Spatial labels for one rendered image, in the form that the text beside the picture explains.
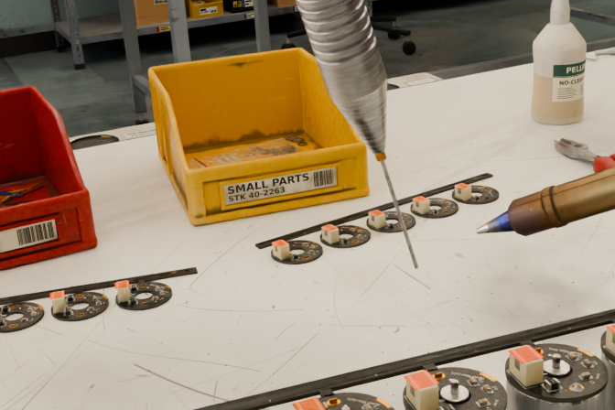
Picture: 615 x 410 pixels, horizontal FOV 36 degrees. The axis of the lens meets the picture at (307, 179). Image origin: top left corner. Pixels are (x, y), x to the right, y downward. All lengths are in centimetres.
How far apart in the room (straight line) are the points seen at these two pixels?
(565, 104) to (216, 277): 28
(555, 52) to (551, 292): 23
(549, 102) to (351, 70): 47
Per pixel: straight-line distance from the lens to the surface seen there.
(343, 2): 16
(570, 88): 63
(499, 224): 20
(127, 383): 37
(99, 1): 470
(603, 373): 25
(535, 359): 24
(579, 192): 19
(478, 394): 24
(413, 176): 55
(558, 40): 62
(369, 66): 16
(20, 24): 465
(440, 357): 25
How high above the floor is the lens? 94
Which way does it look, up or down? 21 degrees down
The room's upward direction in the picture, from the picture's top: 4 degrees counter-clockwise
